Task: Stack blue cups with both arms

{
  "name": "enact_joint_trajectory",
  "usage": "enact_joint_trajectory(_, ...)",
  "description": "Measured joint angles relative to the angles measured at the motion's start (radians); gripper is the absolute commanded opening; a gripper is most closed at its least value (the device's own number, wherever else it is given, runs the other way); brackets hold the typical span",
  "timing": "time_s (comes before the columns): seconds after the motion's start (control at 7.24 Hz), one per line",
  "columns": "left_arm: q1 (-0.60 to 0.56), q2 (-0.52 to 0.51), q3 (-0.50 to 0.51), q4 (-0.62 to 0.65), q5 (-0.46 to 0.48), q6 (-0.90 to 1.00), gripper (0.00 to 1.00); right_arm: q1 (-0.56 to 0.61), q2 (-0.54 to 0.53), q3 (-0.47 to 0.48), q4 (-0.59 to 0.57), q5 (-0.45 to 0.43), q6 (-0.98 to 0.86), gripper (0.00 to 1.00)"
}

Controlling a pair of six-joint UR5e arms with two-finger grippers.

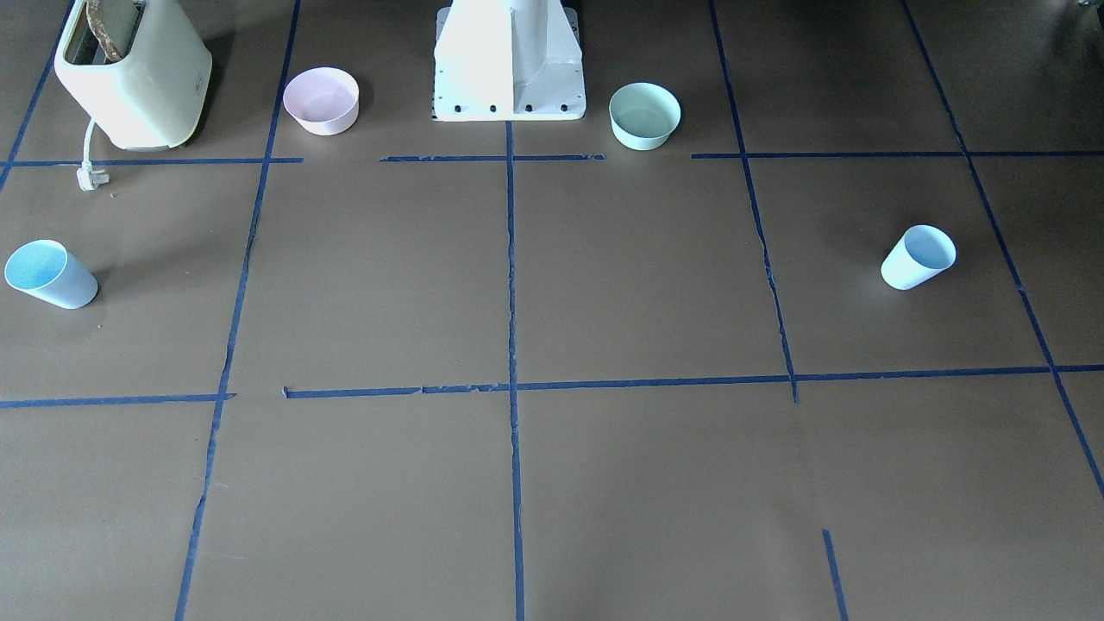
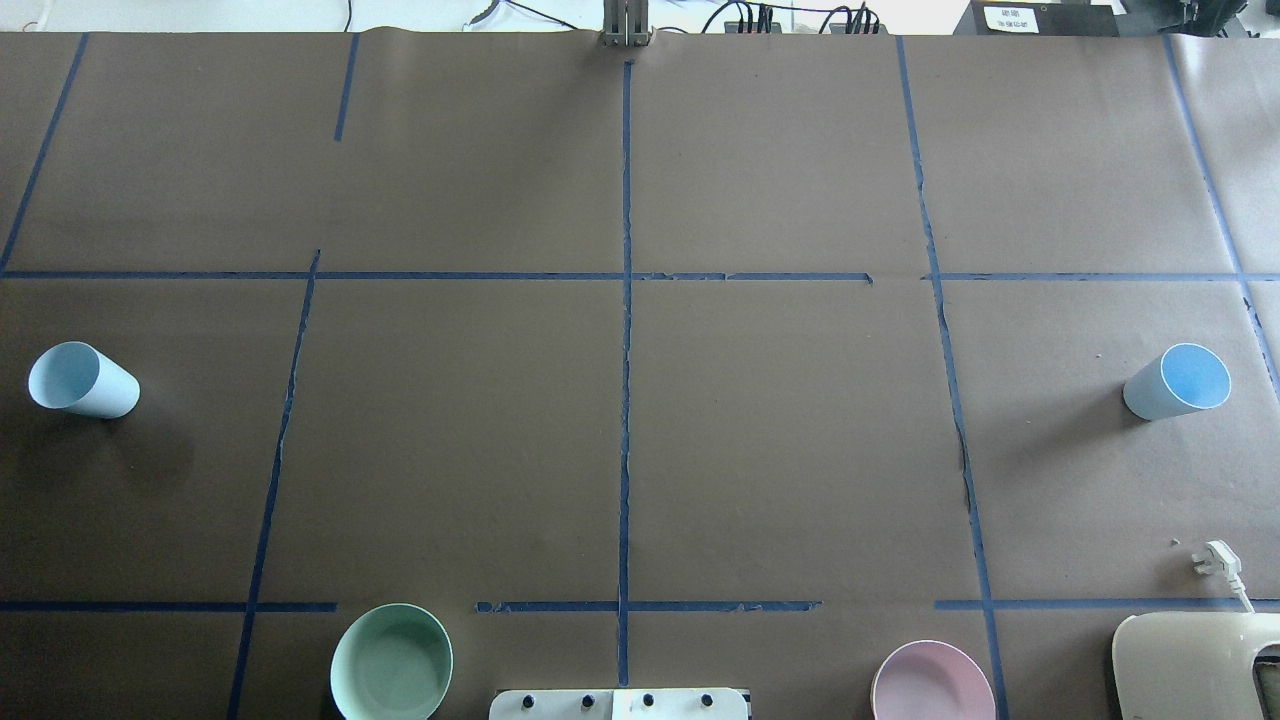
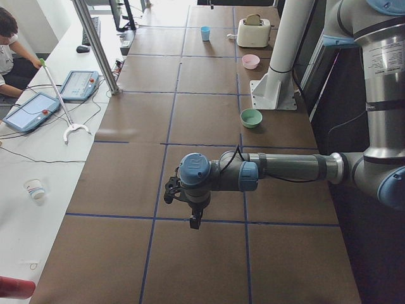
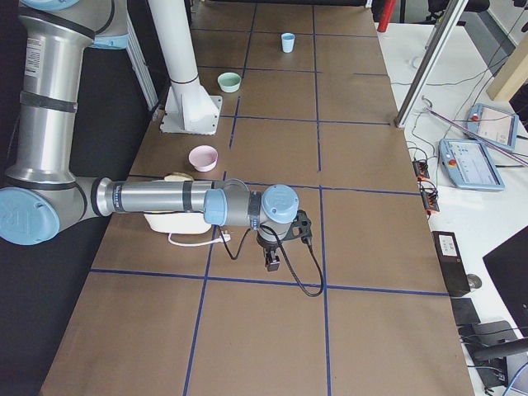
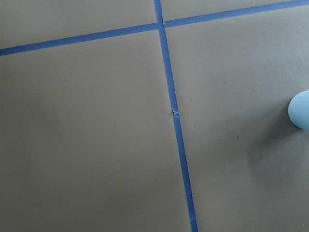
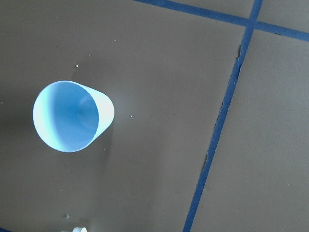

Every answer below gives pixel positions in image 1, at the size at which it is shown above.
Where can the mint green bowl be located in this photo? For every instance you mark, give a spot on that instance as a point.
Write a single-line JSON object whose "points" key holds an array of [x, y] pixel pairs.
{"points": [[643, 115]]}

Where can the pink bowl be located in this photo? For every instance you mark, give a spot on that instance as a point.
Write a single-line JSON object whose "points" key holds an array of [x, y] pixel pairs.
{"points": [[324, 100]]}

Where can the toast slice in toaster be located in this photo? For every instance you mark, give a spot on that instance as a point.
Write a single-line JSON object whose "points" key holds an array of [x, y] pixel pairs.
{"points": [[113, 24]]}

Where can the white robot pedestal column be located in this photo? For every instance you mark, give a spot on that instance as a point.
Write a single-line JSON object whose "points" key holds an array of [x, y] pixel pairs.
{"points": [[508, 61]]}

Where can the cream white toaster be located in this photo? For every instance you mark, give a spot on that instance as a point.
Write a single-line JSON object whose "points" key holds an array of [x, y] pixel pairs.
{"points": [[153, 97]]}

